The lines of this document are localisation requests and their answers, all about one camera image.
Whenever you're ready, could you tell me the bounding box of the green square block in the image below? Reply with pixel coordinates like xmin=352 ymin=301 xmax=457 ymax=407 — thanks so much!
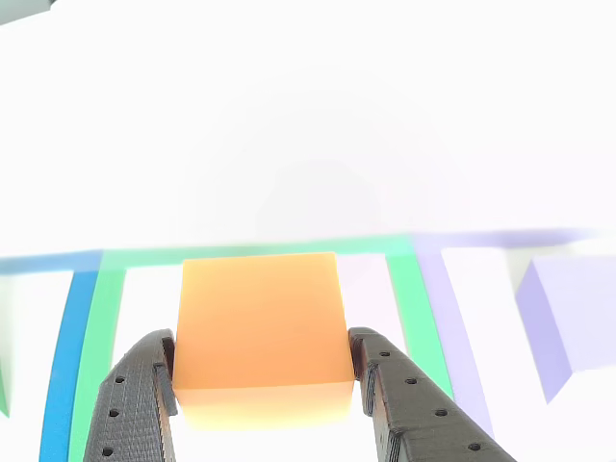
xmin=0 ymin=355 xmax=12 ymax=419

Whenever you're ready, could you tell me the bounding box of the orange square block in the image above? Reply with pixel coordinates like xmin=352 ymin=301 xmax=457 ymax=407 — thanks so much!
xmin=172 ymin=251 xmax=357 ymax=432

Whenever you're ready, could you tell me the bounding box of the blue tape square outline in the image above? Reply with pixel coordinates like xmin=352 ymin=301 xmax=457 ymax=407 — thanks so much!
xmin=0 ymin=249 xmax=105 ymax=462

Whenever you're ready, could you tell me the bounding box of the green tape square outline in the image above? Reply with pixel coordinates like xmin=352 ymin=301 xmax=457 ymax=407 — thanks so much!
xmin=66 ymin=237 xmax=456 ymax=462

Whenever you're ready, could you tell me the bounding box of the purple tape square outline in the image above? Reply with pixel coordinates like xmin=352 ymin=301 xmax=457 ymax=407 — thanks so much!
xmin=412 ymin=229 xmax=603 ymax=442

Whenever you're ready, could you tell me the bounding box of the purple square block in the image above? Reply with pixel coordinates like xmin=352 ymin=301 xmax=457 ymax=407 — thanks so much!
xmin=515 ymin=254 xmax=616 ymax=405

